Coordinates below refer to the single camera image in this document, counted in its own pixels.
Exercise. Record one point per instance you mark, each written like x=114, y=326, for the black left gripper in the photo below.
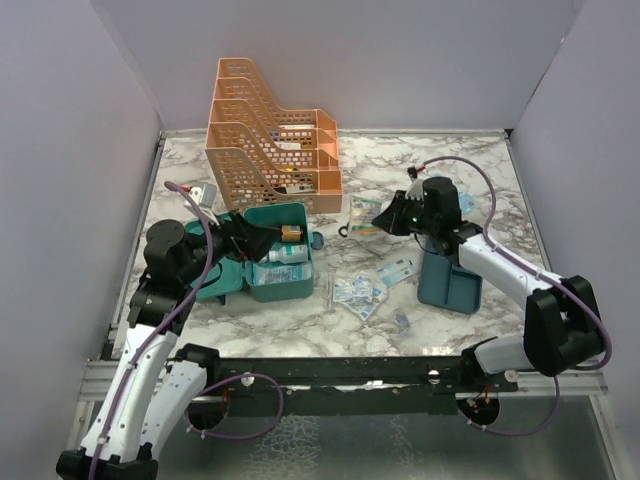
x=259, y=239

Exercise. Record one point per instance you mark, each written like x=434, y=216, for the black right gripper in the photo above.
x=390, y=219

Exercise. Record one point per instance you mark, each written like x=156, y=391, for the amber medicine bottle orange cap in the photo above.
x=292, y=233

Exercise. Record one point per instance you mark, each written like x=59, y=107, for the clear blue gauze packet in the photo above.
x=264, y=275

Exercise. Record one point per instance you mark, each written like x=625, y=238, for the teal plastic medicine box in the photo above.
x=230, y=277

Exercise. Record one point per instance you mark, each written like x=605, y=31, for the white blue bandage roll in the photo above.
x=289, y=254

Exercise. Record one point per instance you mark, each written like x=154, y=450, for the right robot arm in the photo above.
x=562, y=326

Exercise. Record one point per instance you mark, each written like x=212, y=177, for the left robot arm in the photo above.
x=139, y=410

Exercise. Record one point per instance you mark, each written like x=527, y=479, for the green white glove packet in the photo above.
x=361, y=214

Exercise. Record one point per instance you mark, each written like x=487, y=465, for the blue white dressing packet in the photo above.
x=396, y=271

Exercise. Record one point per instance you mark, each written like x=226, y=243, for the blue toothbrush blister pack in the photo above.
x=465, y=200

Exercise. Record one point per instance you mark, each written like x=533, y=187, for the teal divided tray insert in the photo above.
x=444, y=285

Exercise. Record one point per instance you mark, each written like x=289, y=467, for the peach plastic file organizer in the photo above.
x=262, y=154

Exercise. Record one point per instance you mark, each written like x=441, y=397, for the clear bag of wipes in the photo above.
x=361, y=294

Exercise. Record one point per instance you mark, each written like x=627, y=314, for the small clear blue packet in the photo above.
x=402, y=321

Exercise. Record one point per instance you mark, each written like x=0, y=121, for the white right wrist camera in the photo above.
x=416, y=191

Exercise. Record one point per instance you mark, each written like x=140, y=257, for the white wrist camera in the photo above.
x=416, y=191
x=202, y=193

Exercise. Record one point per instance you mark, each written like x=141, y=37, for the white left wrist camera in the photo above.
x=202, y=193

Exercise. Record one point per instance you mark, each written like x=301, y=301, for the black metal base rail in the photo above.
x=341, y=386

